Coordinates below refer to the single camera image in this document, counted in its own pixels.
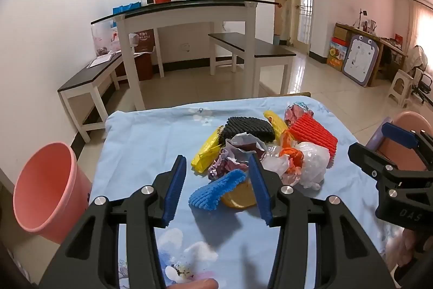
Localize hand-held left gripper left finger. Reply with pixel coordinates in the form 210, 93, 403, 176
39, 155, 187, 289

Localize crumpled white purple paper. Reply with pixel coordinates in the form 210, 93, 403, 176
207, 133, 268, 181

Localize wooden desk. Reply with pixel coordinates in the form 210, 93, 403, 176
334, 22, 408, 86

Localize office chair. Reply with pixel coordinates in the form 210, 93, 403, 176
408, 45, 433, 103

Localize glass-top white table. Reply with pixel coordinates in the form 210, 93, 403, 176
91, 0, 281, 110

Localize pink purple plastic chair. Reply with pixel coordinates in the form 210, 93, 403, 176
365, 111, 433, 171

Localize pink plastic bucket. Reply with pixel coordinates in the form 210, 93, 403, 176
13, 142, 93, 244

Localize black foam net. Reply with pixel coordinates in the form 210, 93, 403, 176
218, 116, 275, 147

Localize red foam net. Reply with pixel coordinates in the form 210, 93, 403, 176
287, 113, 339, 168

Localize white plastic stool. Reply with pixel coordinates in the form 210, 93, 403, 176
386, 69, 414, 108

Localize paper sheets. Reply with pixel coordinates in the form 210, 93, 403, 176
87, 54, 117, 69

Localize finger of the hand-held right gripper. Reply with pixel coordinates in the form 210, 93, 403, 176
348, 142, 433, 190
382, 122, 433, 171

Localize yellow plastic bag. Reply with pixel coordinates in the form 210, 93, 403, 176
191, 126, 225, 174

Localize dark red bin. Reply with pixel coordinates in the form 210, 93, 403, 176
130, 29, 155, 81

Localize yellow foam net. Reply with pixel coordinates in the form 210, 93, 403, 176
264, 110, 288, 141

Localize dark-top white bench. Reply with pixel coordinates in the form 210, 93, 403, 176
208, 33, 297, 96
57, 50, 136, 143

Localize white plastic bag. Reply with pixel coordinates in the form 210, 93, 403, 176
281, 142, 330, 190

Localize purple framed drawing board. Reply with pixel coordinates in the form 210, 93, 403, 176
342, 34, 379, 87

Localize door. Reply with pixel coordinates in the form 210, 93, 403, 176
293, 0, 313, 54

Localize window curtain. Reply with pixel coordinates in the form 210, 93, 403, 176
408, 0, 433, 49

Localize colourful cardboard box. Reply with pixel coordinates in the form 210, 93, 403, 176
327, 40, 349, 72

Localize orange plastic wrapper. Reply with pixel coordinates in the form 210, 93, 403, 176
279, 131, 305, 174

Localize clear plastic wrapper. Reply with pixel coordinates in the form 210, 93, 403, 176
260, 145, 288, 174

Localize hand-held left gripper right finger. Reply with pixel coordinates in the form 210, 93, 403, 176
248, 154, 396, 289

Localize floral paper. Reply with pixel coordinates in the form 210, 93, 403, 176
284, 102, 315, 130

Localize floral light blue blanket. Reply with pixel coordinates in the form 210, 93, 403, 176
93, 95, 403, 289

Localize blue bag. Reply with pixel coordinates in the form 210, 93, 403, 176
113, 2, 142, 15

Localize person's left hand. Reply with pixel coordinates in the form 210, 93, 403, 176
169, 278, 219, 289

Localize person's right hand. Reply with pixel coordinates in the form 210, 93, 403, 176
389, 229, 433, 278

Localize yellow round object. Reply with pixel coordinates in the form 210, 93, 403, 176
221, 182, 258, 210

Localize blue foam net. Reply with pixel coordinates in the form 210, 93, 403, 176
188, 169, 247, 211

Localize clear plastic storage box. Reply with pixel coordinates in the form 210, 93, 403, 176
91, 21, 122, 56

